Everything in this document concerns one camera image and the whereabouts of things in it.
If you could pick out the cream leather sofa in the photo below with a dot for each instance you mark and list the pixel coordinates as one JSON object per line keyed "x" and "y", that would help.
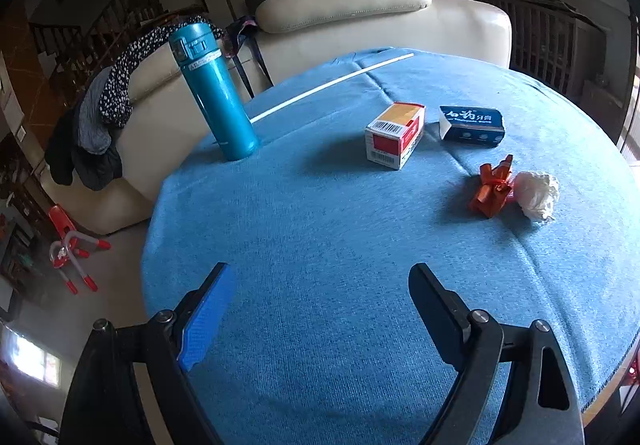
{"x": 350, "y": 5}

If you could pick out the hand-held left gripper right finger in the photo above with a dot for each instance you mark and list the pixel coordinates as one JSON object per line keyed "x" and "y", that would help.
{"x": 435, "y": 305}

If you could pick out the orange and white medicine box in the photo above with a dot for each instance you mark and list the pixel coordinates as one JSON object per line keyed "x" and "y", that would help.
{"x": 392, "y": 135}

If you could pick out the black white-dotted garment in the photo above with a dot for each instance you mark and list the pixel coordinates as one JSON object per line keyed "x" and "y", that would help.
{"x": 125, "y": 75}

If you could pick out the white tissue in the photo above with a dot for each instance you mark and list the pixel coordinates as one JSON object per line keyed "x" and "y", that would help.
{"x": 537, "y": 195}

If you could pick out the blue toothpaste box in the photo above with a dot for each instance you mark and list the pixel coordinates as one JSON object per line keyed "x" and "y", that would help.
{"x": 472, "y": 127}

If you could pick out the grey garment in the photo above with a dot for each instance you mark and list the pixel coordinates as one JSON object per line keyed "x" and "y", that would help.
{"x": 95, "y": 125}

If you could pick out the wooden staircase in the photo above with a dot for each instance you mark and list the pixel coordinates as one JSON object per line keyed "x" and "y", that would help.
{"x": 100, "y": 25}

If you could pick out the blue tablecloth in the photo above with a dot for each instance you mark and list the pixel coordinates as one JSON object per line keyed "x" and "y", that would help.
{"x": 325, "y": 225}

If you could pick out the red and white toy tricycle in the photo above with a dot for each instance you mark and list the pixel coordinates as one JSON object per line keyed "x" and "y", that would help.
{"x": 62, "y": 225}

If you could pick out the wooden baby crib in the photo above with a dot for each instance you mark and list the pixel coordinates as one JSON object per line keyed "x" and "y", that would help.
{"x": 540, "y": 40}

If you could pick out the thin white stick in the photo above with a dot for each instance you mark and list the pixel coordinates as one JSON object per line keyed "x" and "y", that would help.
{"x": 325, "y": 86}

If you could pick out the orange-red ribbon bow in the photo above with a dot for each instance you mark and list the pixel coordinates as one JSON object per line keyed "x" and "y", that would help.
{"x": 492, "y": 190}

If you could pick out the teal thermos bottle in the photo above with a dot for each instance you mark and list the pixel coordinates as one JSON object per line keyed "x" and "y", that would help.
{"x": 215, "y": 95}

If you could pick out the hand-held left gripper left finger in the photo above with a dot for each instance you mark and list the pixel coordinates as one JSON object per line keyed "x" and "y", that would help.
{"x": 210, "y": 310}

